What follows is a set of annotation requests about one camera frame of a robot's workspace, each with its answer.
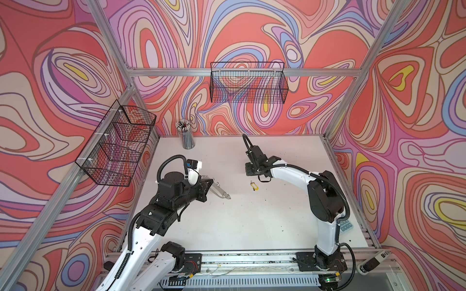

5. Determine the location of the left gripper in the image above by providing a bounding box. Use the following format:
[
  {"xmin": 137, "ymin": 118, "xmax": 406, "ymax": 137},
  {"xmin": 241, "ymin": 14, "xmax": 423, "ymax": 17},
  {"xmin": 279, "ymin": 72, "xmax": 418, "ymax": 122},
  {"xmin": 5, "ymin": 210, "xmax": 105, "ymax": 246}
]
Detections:
[{"xmin": 170, "ymin": 178, "xmax": 214, "ymax": 213}]

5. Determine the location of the key with yellow tag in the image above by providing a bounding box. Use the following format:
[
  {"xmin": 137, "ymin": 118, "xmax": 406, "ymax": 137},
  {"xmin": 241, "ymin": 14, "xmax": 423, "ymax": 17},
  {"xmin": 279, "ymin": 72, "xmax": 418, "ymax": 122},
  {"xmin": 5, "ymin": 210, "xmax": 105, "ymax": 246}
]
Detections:
[{"xmin": 250, "ymin": 182, "xmax": 258, "ymax": 191}]

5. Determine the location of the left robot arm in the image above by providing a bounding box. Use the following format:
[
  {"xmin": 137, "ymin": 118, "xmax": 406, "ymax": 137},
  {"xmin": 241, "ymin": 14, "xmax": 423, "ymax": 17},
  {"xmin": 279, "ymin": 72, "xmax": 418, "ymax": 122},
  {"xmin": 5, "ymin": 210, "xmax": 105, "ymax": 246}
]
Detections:
[{"xmin": 97, "ymin": 155, "xmax": 214, "ymax": 291}]

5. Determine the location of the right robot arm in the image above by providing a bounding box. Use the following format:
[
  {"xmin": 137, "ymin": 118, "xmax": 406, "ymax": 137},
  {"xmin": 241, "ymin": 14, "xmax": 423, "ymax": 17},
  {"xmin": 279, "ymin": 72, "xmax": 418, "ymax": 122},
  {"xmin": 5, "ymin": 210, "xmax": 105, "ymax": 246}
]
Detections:
[{"xmin": 242, "ymin": 134, "xmax": 351, "ymax": 270}]

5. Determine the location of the metal cup of pens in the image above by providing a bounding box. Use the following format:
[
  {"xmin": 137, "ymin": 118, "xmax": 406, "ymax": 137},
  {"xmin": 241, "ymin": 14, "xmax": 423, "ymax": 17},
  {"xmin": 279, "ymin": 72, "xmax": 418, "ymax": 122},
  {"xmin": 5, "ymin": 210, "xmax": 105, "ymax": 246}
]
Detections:
[{"xmin": 175, "ymin": 120, "xmax": 195, "ymax": 150}]

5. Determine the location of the white device front right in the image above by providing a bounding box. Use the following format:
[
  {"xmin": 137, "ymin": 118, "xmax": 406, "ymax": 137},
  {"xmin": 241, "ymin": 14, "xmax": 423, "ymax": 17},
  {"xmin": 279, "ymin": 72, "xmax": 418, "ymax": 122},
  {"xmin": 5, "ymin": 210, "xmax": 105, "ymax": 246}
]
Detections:
[{"xmin": 356, "ymin": 250, "xmax": 391, "ymax": 275}]

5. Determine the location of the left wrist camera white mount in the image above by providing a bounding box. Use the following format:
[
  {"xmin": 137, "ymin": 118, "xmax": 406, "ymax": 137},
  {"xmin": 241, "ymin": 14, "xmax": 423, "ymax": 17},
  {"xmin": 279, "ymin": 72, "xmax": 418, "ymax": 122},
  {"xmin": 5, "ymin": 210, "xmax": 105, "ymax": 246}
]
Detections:
[{"xmin": 186, "ymin": 159, "xmax": 202, "ymax": 186}]

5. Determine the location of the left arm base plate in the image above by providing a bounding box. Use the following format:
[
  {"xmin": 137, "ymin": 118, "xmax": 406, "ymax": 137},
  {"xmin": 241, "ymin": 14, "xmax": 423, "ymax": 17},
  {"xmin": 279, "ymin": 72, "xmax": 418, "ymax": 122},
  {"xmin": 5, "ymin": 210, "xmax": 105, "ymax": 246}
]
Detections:
[{"xmin": 170, "ymin": 253, "xmax": 202, "ymax": 276}]

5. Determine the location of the black wire basket back wall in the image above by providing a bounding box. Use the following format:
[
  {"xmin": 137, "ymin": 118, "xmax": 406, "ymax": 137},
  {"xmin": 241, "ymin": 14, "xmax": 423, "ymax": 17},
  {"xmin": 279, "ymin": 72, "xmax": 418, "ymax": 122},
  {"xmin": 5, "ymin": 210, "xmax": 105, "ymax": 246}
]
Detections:
[{"xmin": 209, "ymin": 61, "xmax": 289, "ymax": 104}]

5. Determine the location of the black wire basket wall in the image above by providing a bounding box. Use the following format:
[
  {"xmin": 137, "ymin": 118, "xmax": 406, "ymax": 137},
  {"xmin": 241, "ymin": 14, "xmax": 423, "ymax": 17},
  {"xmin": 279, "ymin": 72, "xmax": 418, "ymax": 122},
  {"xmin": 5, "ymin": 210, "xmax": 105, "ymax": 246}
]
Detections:
[
  {"xmin": 209, "ymin": 61, "xmax": 289, "ymax": 104},
  {"xmin": 75, "ymin": 101, "xmax": 157, "ymax": 187}
]

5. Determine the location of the black wire basket left wall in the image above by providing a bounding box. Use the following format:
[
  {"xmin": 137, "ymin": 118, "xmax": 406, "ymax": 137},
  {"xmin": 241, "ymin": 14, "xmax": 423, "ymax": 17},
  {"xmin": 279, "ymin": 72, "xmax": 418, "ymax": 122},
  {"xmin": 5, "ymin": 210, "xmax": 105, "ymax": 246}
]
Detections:
[{"xmin": 75, "ymin": 101, "xmax": 157, "ymax": 187}]

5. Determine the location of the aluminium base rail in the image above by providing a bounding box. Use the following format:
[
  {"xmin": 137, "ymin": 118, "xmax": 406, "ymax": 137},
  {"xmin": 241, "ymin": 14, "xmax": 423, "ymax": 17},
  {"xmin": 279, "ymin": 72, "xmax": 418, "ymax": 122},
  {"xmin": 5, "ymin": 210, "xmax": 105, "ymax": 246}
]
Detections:
[{"xmin": 103, "ymin": 248, "xmax": 392, "ymax": 277}]

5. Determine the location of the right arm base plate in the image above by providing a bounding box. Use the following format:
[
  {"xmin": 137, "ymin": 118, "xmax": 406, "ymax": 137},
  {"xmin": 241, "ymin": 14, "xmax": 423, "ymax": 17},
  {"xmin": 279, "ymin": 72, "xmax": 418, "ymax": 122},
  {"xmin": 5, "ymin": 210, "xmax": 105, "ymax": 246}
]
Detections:
[{"xmin": 292, "ymin": 252, "xmax": 348, "ymax": 273}]

